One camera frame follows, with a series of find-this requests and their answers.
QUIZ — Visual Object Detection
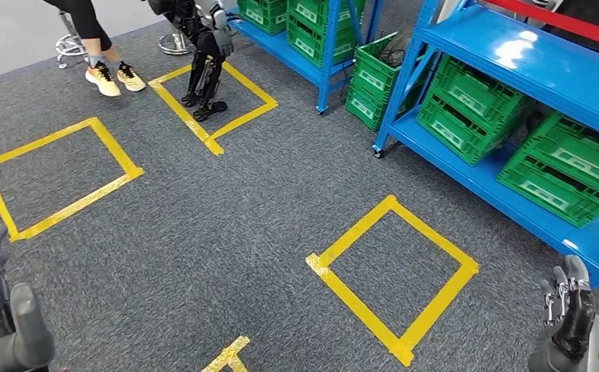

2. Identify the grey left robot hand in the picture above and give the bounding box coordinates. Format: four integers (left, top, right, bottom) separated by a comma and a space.
0, 222, 57, 372

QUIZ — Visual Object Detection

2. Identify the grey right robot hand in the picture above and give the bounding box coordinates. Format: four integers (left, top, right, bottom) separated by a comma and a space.
527, 255, 599, 372

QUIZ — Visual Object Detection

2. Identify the blue metal shelf rack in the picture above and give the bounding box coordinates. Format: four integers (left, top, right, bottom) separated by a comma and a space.
227, 0, 385, 115
371, 0, 599, 288

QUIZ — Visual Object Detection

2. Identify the yellow floor tape square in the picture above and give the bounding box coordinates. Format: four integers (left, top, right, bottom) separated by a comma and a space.
0, 116, 145, 243
305, 195, 480, 368
147, 61, 278, 157

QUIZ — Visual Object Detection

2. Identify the chrome wheeled stand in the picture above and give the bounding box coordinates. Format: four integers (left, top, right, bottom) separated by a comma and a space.
55, 10, 90, 69

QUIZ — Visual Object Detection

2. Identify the red barrier belt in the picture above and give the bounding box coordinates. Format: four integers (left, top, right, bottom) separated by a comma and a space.
484, 0, 599, 53

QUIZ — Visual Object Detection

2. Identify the person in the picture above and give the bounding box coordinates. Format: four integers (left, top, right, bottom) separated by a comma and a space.
42, 0, 147, 98

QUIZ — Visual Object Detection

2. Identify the chrome round stool base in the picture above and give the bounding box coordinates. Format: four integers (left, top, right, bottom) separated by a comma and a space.
157, 30, 196, 57

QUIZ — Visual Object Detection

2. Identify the black silver humanoid robot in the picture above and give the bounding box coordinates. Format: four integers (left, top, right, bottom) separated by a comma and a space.
147, 0, 239, 123

